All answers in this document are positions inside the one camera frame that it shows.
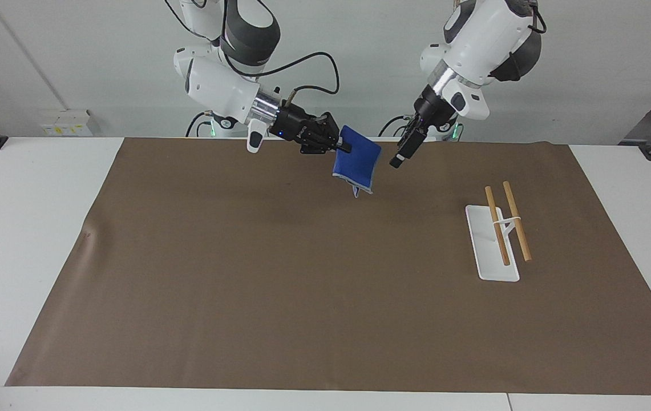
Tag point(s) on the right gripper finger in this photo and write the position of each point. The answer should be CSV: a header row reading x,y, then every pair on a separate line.
x,y
329,127
325,148

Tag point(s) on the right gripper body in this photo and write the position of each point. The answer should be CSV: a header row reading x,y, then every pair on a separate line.
x,y
294,123

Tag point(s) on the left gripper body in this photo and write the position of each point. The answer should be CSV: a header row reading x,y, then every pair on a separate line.
x,y
432,109

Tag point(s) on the blue towel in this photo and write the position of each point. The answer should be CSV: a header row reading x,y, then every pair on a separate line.
x,y
356,160

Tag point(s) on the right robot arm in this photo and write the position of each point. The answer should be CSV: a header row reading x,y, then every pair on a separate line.
x,y
217,85

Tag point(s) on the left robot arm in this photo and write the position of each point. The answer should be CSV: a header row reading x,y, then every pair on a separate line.
x,y
485,40

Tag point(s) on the white towel rack wooden bars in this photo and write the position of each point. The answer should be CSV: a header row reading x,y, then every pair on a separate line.
x,y
488,245

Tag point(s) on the white wall socket box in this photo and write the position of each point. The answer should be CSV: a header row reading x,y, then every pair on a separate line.
x,y
68,123

